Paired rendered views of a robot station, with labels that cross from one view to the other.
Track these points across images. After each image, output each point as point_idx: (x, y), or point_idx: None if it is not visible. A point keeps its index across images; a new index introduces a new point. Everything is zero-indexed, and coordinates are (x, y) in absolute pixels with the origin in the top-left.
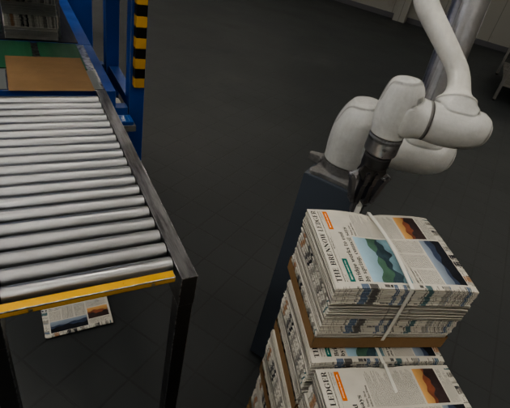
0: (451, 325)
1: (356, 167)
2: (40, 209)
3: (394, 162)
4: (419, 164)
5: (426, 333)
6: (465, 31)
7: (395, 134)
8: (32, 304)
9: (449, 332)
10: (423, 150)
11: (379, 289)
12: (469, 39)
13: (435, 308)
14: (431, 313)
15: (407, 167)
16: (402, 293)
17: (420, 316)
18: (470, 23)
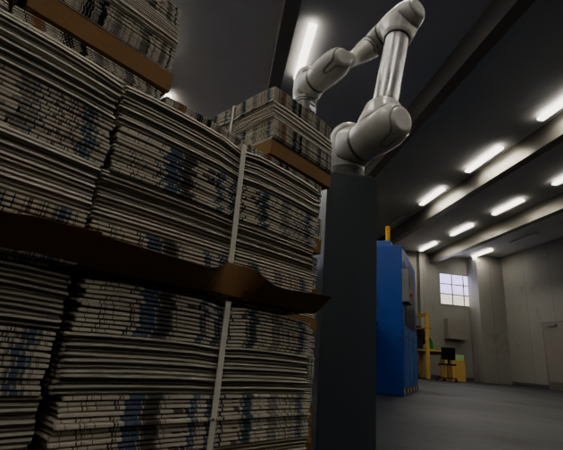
0: (271, 127)
1: (336, 162)
2: None
3: (353, 139)
4: (365, 128)
5: (256, 143)
6: (383, 56)
7: (297, 93)
8: None
9: (273, 134)
10: (365, 118)
11: (216, 115)
12: (388, 57)
13: (252, 114)
14: (250, 120)
15: (361, 137)
16: (229, 112)
17: (245, 125)
18: (385, 52)
